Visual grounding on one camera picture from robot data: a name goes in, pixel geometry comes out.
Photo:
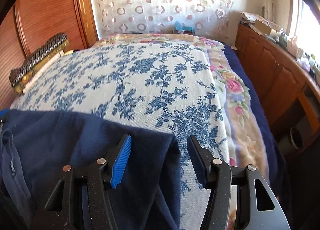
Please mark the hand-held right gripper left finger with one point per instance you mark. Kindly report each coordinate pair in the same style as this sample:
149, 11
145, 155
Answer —
121, 162

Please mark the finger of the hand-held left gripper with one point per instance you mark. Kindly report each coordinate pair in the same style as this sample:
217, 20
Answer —
2, 114

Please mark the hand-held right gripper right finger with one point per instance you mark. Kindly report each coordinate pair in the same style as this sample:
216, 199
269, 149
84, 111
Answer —
197, 163

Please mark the navy printed t-shirt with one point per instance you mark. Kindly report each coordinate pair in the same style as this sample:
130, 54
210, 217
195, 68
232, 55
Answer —
75, 139

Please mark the blue zippered garment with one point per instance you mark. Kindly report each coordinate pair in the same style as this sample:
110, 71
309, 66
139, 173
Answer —
15, 149

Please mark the dark dotted pillow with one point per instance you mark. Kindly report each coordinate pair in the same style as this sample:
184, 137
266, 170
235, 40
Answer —
42, 52

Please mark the navy bed sheet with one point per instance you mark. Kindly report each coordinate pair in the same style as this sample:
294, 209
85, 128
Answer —
255, 109

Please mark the blue floral blanket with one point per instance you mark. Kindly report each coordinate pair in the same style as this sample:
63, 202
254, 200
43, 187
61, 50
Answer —
125, 74

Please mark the dark round bin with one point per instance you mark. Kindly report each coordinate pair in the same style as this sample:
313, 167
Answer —
296, 138

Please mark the wooden slatted wardrobe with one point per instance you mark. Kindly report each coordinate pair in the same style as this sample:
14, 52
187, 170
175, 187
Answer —
50, 7

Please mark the wooden low cabinet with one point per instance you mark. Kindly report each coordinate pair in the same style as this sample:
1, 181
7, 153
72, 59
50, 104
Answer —
275, 69

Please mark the blue tissue box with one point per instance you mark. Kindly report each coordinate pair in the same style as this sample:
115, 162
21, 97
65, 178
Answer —
183, 27

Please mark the lilac crumpled bag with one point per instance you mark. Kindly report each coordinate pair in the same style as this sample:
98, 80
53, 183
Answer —
303, 61

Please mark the cardboard box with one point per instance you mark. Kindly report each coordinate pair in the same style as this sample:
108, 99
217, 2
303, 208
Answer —
262, 27

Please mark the pink bottle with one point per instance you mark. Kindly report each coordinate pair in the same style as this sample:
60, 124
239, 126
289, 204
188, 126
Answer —
292, 44

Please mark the folded floral cloth pile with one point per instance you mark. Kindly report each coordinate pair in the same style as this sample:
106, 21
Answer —
250, 17

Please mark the sheer circle-patterned curtain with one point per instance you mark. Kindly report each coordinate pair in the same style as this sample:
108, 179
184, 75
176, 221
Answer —
150, 7

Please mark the window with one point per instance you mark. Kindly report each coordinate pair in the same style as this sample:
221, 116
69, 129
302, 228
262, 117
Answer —
310, 19

